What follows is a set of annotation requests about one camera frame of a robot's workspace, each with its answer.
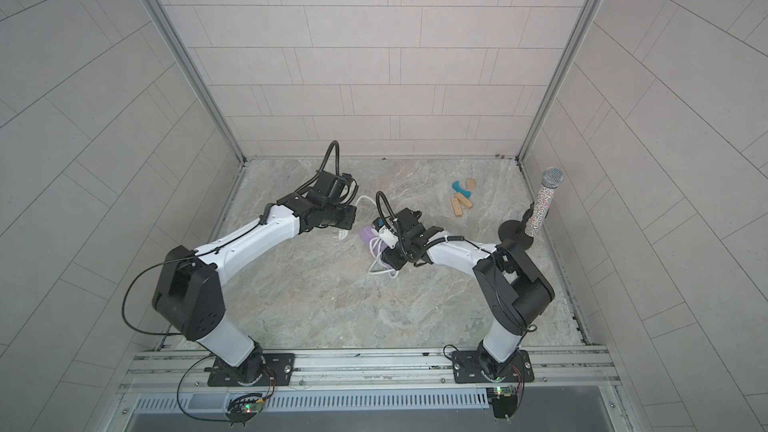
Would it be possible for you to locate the black mounting plate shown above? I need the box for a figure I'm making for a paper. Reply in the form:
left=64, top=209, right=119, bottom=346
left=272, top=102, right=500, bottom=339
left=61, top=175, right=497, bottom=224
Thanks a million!
left=204, top=353, right=295, bottom=387
left=447, top=349, right=535, bottom=384

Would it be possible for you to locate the right green circuit board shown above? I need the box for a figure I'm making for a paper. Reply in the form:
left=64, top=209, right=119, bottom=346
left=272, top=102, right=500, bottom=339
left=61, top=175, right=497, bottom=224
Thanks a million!
left=486, top=385, right=524, bottom=421

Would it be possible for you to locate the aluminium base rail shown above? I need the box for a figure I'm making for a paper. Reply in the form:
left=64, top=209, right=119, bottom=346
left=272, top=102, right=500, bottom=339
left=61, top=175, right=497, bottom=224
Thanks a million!
left=118, top=346, right=621, bottom=393

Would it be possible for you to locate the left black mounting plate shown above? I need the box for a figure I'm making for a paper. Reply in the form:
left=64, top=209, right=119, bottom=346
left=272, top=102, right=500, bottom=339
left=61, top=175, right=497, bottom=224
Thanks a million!
left=204, top=353, right=295, bottom=387

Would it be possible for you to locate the white perforated vent strip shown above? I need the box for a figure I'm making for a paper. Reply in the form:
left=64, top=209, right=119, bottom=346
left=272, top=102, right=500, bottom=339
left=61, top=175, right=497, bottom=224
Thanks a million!
left=133, top=388, right=489, bottom=416

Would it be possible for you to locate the white power cord with plug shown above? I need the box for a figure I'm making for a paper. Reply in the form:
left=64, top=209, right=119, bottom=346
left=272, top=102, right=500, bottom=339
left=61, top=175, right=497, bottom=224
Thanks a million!
left=335, top=194, right=402, bottom=279

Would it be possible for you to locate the glitter microphone on black stand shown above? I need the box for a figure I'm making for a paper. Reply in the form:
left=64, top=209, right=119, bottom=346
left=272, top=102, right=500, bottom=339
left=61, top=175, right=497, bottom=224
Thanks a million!
left=498, top=167, right=565, bottom=250

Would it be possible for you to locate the purple power strip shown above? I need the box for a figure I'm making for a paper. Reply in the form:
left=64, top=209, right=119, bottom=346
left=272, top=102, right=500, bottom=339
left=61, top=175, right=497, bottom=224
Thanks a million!
left=359, top=226, right=388, bottom=256

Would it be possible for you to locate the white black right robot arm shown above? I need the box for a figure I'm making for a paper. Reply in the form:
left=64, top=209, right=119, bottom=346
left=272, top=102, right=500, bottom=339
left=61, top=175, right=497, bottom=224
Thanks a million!
left=375, top=191, right=555, bottom=382

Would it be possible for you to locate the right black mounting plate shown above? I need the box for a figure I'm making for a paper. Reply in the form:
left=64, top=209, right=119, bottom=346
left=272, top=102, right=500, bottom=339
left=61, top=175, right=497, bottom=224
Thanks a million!
left=447, top=349, right=535, bottom=384

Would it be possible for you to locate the long tan wooden block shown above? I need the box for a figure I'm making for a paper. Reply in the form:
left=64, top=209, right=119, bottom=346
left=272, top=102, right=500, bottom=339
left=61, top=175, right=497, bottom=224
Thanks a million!
left=455, top=192, right=474, bottom=209

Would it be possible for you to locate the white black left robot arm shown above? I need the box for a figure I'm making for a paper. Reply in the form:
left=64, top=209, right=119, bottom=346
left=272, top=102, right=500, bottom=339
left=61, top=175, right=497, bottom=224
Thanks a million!
left=151, top=140, right=358, bottom=385

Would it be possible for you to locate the green circuit board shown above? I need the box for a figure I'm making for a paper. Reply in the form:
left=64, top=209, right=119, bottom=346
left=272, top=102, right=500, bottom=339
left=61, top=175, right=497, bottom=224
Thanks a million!
left=225, top=393, right=266, bottom=425
left=486, top=385, right=524, bottom=421

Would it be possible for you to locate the left green circuit board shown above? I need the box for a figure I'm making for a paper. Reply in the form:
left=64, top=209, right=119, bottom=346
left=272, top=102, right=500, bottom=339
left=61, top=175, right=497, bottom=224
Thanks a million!
left=225, top=393, right=266, bottom=425

